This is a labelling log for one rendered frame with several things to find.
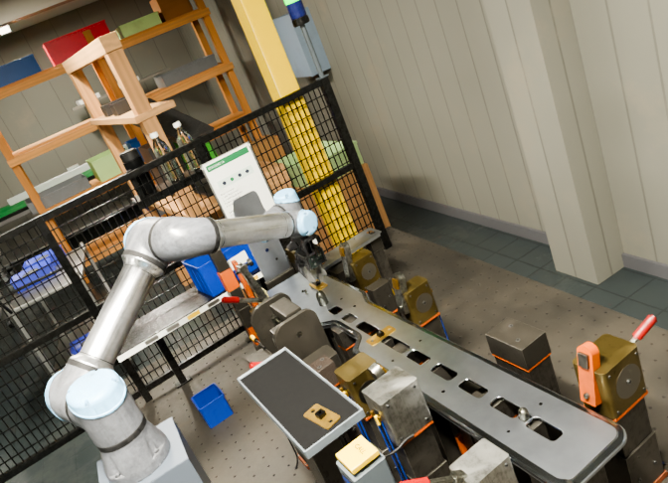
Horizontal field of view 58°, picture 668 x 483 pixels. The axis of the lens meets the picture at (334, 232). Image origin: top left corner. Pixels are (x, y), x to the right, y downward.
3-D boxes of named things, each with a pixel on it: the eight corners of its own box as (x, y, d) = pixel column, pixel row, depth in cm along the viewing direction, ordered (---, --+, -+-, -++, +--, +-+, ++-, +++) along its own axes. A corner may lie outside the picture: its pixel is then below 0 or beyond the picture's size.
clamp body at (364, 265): (411, 329, 221) (379, 247, 208) (386, 347, 217) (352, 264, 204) (401, 323, 227) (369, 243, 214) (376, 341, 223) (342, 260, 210)
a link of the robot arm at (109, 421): (109, 454, 129) (78, 405, 124) (82, 440, 138) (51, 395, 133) (153, 414, 136) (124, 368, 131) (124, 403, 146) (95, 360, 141)
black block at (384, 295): (423, 347, 208) (397, 275, 197) (402, 364, 205) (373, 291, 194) (415, 342, 213) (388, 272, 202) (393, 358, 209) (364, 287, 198)
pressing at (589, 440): (645, 425, 111) (643, 419, 111) (564, 504, 103) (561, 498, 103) (310, 266, 230) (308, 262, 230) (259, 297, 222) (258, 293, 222)
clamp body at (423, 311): (469, 368, 190) (436, 274, 177) (441, 389, 186) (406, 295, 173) (455, 360, 196) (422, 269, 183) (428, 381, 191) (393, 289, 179)
